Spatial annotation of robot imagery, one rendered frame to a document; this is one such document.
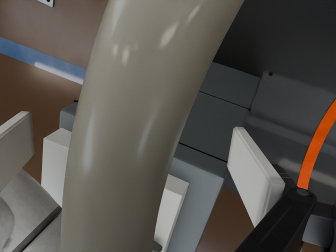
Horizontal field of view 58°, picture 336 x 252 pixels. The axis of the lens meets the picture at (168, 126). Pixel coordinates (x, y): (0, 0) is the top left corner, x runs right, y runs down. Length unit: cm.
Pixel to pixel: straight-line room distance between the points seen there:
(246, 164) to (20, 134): 13
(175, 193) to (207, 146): 15
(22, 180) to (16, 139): 41
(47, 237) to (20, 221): 5
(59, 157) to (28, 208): 17
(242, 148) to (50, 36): 162
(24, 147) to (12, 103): 191
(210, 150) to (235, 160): 50
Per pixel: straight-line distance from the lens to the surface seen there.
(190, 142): 69
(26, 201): 58
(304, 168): 150
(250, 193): 17
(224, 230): 180
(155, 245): 70
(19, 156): 20
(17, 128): 19
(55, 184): 76
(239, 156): 19
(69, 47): 170
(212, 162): 65
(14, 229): 57
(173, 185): 63
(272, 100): 137
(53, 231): 58
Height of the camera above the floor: 131
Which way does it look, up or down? 58 degrees down
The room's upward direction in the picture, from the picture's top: 138 degrees counter-clockwise
